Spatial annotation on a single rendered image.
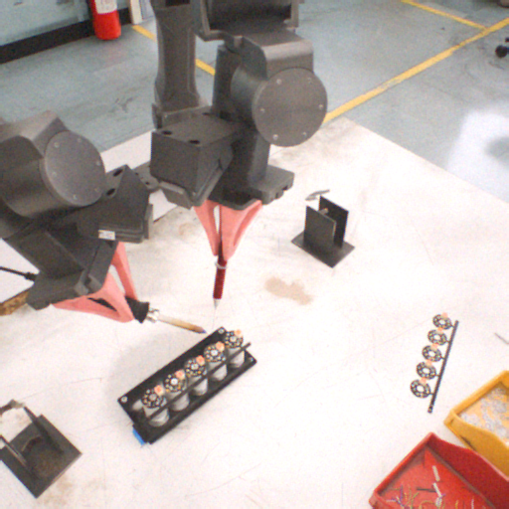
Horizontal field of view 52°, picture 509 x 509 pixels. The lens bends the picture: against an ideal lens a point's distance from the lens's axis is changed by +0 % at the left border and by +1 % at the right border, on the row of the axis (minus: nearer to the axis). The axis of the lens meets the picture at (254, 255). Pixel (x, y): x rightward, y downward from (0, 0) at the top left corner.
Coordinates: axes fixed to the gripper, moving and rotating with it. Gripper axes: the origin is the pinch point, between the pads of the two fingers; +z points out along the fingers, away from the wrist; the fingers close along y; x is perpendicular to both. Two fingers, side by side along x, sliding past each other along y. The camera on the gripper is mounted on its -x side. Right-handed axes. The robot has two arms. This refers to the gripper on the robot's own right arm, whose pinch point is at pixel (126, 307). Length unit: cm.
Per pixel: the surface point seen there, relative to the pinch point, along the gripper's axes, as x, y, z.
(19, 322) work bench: 22.6, 6.5, 3.1
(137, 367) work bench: 7.2, 0.7, 11.1
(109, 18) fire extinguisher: 109, 255, 27
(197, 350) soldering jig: 0.2, 2.9, 13.6
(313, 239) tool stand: -13.6, 22.9, 19.6
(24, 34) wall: 148, 238, 10
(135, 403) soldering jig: 5.6, -4.7, 10.7
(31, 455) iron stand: 15.0, -11.2, 6.6
